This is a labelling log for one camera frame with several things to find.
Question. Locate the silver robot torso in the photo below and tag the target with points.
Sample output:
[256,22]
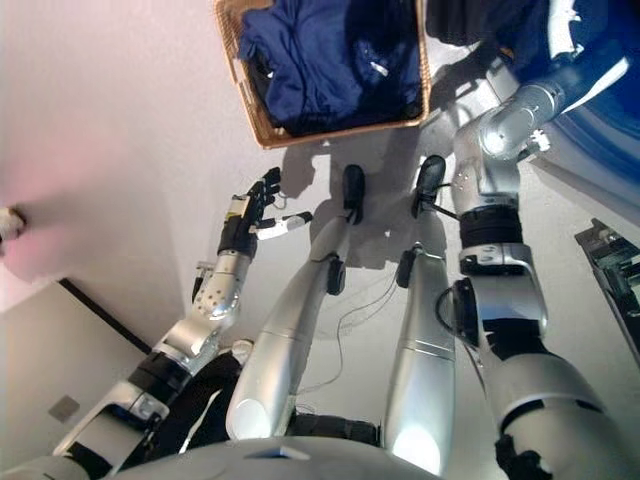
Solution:
[225,462]

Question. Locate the white fuzzy object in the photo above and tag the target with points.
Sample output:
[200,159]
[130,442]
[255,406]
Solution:
[10,224]

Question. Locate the black metal frame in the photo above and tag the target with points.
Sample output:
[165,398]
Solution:
[617,280]

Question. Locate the grey floor socket plate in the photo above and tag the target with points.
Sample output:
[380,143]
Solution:
[64,407]

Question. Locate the grey front-load washing machine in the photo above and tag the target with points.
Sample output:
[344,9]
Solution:
[605,132]

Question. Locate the silver robot leg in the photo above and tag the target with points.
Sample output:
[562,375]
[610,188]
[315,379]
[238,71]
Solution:
[285,320]
[425,340]

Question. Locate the black robot foot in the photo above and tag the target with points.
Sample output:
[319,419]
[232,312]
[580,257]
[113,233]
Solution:
[430,180]
[354,190]

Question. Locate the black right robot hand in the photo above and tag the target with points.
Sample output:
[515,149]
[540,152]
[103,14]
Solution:
[547,45]

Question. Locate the dark blue clothes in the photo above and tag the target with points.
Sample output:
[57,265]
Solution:
[320,65]

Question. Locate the woven wicker laundry basket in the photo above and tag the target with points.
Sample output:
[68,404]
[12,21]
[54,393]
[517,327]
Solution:
[260,122]

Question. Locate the black right robot foot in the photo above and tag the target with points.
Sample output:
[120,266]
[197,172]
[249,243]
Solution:
[430,180]

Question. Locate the silver right robot leg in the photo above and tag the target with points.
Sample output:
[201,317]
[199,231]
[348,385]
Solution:
[425,340]

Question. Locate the silver left robot leg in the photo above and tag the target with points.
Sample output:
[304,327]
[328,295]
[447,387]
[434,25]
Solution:
[285,320]

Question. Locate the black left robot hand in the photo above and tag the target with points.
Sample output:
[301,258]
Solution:
[250,220]

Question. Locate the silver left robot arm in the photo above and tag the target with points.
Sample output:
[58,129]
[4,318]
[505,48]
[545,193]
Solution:
[220,295]

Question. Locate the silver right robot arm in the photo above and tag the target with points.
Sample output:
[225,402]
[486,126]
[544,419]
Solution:
[505,300]

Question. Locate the black left robot foot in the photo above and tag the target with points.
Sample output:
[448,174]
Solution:
[354,190]

